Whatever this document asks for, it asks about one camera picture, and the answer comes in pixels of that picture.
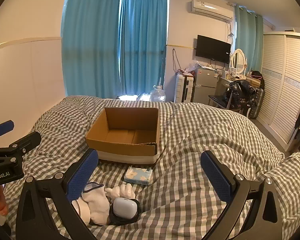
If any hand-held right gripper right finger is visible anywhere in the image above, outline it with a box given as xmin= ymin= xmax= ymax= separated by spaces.
xmin=200 ymin=150 xmax=293 ymax=240

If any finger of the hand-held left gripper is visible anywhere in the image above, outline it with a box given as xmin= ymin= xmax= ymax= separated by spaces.
xmin=0 ymin=131 xmax=42 ymax=159
xmin=0 ymin=120 xmax=15 ymax=139

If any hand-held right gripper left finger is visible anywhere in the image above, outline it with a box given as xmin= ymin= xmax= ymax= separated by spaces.
xmin=15 ymin=148 xmax=99 ymax=240

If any white sock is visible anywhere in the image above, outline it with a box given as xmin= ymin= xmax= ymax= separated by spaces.
xmin=82 ymin=183 xmax=110 ymax=225

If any brown cardboard box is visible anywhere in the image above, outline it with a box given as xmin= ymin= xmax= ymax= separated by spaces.
xmin=85 ymin=107 xmax=161 ymax=165

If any white animal figurine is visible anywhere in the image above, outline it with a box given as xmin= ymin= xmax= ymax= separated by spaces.
xmin=104 ymin=184 xmax=136 ymax=201

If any grey checked blanket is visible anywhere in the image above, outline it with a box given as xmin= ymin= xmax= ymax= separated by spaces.
xmin=2 ymin=95 xmax=300 ymax=240

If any white earbud case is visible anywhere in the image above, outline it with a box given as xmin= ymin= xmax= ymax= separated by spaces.
xmin=114 ymin=197 xmax=138 ymax=217

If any black chair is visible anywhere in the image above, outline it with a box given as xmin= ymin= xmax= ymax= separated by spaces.
xmin=209 ymin=94 xmax=232 ymax=109

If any black suitcase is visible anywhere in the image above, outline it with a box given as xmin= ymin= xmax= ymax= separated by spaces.
xmin=245 ymin=87 xmax=265 ymax=120

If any silver mini fridge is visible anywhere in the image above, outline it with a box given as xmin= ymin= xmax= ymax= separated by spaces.
xmin=194 ymin=67 xmax=219 ymax=103

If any white suitcase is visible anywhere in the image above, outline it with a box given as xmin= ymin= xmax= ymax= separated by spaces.
xmin=175 ymin=74 xmax=196 ymax=103

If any white dressing table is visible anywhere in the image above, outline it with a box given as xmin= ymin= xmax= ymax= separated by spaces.
xmin=216 ymin=76 xmax=240 ymax=98

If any clear water jug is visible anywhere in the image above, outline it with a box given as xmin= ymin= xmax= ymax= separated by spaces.
xmin=150 ymin=85 xmax=166 ymax=102

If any white louvred wardrobe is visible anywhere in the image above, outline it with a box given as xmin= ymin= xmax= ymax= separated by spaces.
xmin=255 ymin=32 xmax=300 ymax=152

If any clear plastic bag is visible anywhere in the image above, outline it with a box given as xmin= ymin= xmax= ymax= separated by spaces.
xmin=185 ymin=59 xmax=199 ymax=74

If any wide blue curtain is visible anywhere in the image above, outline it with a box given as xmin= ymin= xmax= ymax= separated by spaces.
xmin=61 ymin=0 xmax=122 ymax=98

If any white oval vanity mirror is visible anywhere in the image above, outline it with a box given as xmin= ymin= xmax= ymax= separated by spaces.
xmin=230 ymin=49 xmax=248 ymax=77

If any narrow blue curtain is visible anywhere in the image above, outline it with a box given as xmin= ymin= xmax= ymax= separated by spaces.
xmin=234 ymin=5 xmax=264 ymax=72

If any blue window curtain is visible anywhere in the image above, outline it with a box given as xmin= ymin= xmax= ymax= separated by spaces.
xmin=119 ymin=0 xmax=168 ymax=97

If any white air conditioner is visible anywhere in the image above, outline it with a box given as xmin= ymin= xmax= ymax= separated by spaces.
xmin=190 ymin=0 xmax=234 ymax=22

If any hanging wall cable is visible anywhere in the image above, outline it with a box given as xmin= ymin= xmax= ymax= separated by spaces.
xmin=172 ymin=49 xmax=180 ymax=73

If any black wall television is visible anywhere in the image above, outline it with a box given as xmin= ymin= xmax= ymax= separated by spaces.
xmin=196 ymin=35 xmax=232 ymax=64

